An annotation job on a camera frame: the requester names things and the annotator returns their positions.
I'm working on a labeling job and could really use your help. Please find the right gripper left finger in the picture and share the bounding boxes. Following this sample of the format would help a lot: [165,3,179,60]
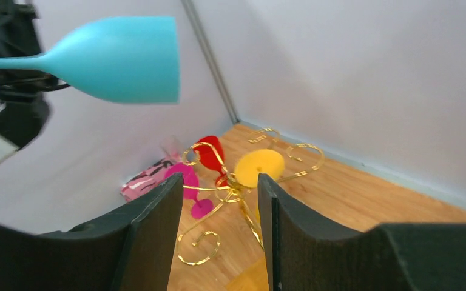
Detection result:
[0,174,183,290]

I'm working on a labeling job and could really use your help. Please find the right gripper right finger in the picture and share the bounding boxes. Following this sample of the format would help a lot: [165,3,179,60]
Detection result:
[257,174,466,290]

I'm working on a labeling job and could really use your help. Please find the pink wine glass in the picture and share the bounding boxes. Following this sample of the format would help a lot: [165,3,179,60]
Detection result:
[164,163,214,219]

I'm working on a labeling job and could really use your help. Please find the yellow wine glass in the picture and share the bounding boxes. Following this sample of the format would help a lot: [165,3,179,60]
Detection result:
[234,149,285,188]

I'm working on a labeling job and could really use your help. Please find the red wine glass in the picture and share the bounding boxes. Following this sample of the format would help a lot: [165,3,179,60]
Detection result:
[194,135,228,187]

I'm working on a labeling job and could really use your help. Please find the blue wine glass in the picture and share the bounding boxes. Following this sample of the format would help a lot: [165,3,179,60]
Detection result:
[0,16,180,104]

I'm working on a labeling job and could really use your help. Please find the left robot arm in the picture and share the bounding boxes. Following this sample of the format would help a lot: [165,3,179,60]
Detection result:
[0,1,68,164]

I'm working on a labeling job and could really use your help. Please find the wooden rack base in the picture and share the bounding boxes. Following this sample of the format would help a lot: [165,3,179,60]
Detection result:
[226,257,269,291]

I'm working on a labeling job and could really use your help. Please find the pink camouflage cloth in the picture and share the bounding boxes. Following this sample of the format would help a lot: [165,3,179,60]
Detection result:
[121,158,176,202]

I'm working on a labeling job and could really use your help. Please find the gold wire glass rack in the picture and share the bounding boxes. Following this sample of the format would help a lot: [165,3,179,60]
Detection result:
[176,127,326,266]

